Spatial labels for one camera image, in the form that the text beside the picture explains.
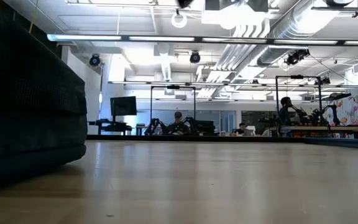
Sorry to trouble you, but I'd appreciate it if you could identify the black metal stand frame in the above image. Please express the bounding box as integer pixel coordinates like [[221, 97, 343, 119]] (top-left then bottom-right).
[[149, 84, 197, 127], [274, 75, 324, 127]]

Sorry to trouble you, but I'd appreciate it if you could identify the navy blue backpack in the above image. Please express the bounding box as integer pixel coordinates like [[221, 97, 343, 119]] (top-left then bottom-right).
[[0, 0, 88, 195]]

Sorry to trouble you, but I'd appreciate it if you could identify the person wearing cap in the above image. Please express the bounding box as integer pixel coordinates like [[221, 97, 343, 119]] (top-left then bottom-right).
[[167, 111, 191, 136]]

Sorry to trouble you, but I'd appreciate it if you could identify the white ring ceiling light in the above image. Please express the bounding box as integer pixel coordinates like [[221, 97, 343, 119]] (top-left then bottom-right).
[[170, 12, 188, 29]]

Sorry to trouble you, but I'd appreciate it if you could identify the black ceiling track fixture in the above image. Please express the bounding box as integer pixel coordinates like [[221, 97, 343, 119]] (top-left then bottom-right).
[[310, 0, 358, 19]]

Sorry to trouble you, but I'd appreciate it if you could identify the black aluminium table frame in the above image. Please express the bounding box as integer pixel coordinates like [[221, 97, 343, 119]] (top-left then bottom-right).
[[85, 134, 358, 151]]

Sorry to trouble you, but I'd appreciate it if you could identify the dark background desk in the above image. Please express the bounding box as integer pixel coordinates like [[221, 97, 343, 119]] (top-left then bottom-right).
[[88, 118, 134, 136]]

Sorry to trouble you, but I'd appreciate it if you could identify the black background monitor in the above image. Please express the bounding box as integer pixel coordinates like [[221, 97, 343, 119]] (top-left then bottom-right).
[[195, 119, 216, 135]]

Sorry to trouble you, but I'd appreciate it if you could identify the silver ceiling air duct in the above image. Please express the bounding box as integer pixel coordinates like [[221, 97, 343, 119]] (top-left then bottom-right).
[[255, 0, 332, 67]]

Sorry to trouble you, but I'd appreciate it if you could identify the seated person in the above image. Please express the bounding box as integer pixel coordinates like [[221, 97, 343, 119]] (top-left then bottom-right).
[[232, 122, 248, 137]]

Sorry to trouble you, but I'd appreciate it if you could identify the white ceiling light fixture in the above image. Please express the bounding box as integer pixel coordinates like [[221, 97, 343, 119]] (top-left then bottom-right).
[[46, 33, 358, 47]]

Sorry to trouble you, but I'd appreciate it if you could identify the round black ceiling camera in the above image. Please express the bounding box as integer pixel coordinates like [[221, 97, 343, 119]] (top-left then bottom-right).
[[189, 50, 201, 64], [88, 54, 102, 67]]

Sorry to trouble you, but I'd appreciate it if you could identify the black ceiling camera rig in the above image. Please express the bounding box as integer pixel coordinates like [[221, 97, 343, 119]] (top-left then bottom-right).
[[284, 49, 311, 66]]

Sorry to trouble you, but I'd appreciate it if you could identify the black monitor on stand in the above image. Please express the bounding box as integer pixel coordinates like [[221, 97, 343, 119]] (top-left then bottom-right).
[[109, 96, 138, 124]]

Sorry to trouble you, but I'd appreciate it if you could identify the wooden background table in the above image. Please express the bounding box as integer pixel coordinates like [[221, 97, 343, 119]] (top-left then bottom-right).
[[278, 125, 358, 132]]

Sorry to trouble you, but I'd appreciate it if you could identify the floral patterned cloth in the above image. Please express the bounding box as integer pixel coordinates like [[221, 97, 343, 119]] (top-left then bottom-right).
[[326, 95, 358, 127]]

